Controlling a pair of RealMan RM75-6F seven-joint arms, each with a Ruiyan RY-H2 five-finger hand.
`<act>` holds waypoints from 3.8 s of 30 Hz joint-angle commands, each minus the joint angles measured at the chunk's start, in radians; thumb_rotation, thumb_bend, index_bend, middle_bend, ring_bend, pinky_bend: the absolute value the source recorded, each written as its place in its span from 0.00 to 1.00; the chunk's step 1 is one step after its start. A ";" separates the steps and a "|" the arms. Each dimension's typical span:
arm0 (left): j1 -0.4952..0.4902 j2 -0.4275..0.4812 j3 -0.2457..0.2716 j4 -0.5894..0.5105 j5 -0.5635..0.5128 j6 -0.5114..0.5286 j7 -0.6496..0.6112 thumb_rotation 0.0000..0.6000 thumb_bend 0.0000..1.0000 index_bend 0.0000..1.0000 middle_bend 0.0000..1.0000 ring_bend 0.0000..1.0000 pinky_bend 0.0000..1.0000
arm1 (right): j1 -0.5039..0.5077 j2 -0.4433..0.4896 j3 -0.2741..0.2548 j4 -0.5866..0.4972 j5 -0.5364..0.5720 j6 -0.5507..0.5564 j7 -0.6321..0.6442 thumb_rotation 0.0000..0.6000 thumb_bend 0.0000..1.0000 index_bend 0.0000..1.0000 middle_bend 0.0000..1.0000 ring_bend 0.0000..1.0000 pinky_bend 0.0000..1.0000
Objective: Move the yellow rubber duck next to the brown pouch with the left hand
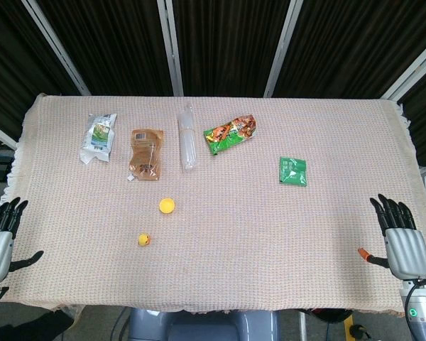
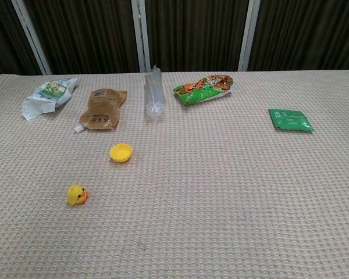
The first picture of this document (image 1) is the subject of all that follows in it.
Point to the clear plastic bottle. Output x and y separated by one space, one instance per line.
186 140

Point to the brown spouted liquid pouch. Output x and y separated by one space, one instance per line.
146 154

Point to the white green drink pouch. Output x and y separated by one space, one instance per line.
97 138

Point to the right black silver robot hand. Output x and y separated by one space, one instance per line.
408 254

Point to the small yellow plastic toy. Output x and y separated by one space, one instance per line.
143 239

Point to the silver aluminium frame post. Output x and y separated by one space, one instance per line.
0 133
170 49
57 49
412 69
282 49

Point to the beige woven tablecloth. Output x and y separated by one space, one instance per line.
213 213

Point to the grey robot torso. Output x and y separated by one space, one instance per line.
202 325

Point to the green orange snack bag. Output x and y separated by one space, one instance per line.
230 133

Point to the green square packet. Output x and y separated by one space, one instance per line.
293 171

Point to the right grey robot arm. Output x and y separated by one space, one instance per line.
424 312

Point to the yellow black floor plug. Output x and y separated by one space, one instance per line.
356 328

